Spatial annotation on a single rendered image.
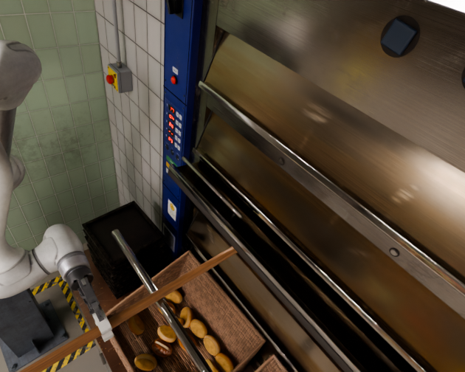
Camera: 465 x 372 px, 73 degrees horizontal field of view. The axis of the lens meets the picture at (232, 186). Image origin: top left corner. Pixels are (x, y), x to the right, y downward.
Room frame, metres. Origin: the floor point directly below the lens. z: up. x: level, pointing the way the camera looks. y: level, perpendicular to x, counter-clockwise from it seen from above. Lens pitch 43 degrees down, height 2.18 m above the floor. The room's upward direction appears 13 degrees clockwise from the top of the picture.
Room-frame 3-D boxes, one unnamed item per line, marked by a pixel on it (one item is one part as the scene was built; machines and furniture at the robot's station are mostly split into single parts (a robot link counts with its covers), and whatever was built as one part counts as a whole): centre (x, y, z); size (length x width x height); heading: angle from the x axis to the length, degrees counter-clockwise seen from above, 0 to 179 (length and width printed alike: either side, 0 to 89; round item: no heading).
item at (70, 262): (0.49, 0.45, 1.20); 0.09 x 0.06 x 0.09; 138
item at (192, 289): (0.54, 0.08, 0.72); 0.56 x 0.49 x 0.28; 50
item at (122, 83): (1.32, 0.62, 1.46); 0.10 x 0.07 x 0.10; 48
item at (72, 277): (0.44, 0.39, 1.20); 0.09 x 0.07 x 0.08; 48
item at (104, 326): (0.34, 0.28, 1.22); 0.07 x 0.03 x 0.01; 48
